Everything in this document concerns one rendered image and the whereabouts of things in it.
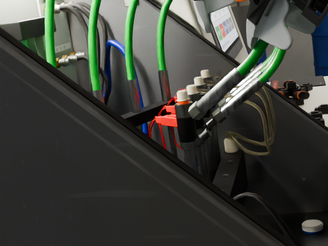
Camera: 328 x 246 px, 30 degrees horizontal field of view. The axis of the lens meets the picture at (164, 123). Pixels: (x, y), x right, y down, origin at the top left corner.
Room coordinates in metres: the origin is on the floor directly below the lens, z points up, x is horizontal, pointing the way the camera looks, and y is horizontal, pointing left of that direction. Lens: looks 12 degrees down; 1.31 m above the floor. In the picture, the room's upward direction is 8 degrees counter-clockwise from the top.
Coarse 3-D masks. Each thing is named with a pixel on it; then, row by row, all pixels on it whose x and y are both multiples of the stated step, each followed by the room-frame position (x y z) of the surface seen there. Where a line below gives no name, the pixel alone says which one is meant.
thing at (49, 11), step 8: (48, 0) 0.93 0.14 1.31; (48, 8) 0.93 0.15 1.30; (48, 16) 0.93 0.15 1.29; (48, 24) 0.93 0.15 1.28; (48, 32) 0.94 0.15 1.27; (48, 40) 0.94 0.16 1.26; (48, 48) 0.94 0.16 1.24; (256, 48) 0.74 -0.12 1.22; (264, 48) 0.73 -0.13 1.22; (48, 56) 0.94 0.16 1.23; (248, 56) 0.74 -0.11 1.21; (256, 56) 0.74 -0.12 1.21; (240, 64) 0.75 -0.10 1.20; (248, 64) 0.74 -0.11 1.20; (240, 72) 0.75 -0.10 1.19
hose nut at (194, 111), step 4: (192, 104) 0.80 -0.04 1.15; (196, 104) 0.79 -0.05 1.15; (192, 108) 0.79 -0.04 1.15; (196, 108) 0.79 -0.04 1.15; (188, 112) 0.80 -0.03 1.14; (192, 112) 0.79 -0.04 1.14; (196, 112) 0.79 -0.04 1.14; (200, 112) 0.79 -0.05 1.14; (204, 112) 0.79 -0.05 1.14; (192, 116) 0.79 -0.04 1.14; (196, 116) 0.79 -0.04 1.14; (200, 116) 0.79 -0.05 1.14
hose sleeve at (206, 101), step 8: (232, 72) 0.76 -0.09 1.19; (224, 80) 0.76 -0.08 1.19; (232, 80) 0.76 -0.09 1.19; (240, 80) 0.75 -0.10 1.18; (216, 88) 0.77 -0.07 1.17; (224, 88) 0.76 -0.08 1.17; (232, 88) 0.77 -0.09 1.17; (208, 96) 0.78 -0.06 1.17; (216, 96) 0.77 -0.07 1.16; (200, 104) 0.79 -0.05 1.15; (208, 104) 0.78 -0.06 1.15
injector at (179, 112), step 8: (176, 104) 0.90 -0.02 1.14; (184, 104) 0.89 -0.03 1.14; (176, 112) 0.90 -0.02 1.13; (184, 112) 0.89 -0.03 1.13; (184, 120) 0.89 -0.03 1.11; (192, 120) 0.89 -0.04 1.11; (184, 128) 0.89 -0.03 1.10; (192, 128) 0.89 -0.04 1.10; (184, 136) 0.89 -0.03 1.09; (192, 136) 0.89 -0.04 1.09; (200, 136) 0.89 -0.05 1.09; (208, 136) 0.89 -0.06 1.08; (184, 144) 0.89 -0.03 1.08; (192, 144) 0.89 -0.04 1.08; (200, 144) 0.89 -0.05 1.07; (184, 152) 0.90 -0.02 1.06; (192, 152) 0.89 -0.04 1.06; (184, 160) 0.90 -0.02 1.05; (192, 160) 0.89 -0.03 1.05; (192, 168) 0.89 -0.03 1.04
